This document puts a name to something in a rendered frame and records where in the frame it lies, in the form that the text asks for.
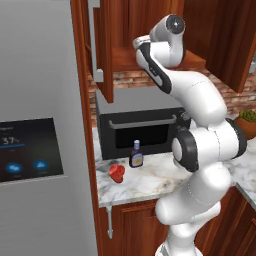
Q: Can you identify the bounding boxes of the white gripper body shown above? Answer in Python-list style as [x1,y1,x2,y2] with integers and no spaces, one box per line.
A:
[132,34,153,50]

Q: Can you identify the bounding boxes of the wooden upper cabinet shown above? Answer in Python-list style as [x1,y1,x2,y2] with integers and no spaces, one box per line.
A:
[111,0,208,73]

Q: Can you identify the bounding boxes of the wooden base cabinet door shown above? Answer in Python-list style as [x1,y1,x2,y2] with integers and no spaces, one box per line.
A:
[111,198,169,256]

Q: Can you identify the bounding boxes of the wooden tall side panel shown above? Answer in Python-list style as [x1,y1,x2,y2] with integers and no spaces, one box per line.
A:
[69,0,111,256]

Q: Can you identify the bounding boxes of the black microwave oven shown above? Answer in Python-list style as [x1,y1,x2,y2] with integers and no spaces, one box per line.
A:
[95,89,193,161]

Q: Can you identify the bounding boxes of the grey fridge with screen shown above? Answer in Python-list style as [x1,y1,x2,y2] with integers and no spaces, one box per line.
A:
[0,0,98,256]

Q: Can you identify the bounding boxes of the dark condiment bottle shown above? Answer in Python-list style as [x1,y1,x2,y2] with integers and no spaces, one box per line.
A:
[128,139,145,169]

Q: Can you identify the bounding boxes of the red bell pepper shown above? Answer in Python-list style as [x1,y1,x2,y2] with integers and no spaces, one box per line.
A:
[108,163,126,184]

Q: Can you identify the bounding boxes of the green plant in brown pot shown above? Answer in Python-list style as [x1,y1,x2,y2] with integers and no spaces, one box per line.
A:
[233,108,256,141]

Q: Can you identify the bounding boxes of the wooden corner base cabinets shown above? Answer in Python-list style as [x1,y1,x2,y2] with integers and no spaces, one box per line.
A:
[194,185,256,256]

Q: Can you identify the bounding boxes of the grey cabinet door handle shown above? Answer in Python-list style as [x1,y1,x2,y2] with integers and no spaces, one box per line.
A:
[87,0,105,83]

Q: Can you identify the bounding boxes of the grey microwave handle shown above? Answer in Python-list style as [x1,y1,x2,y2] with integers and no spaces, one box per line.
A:
[108,114,178,130]

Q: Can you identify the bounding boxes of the grey base cabinet handle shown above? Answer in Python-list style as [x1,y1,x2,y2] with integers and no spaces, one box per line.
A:
[105,205,115,240]

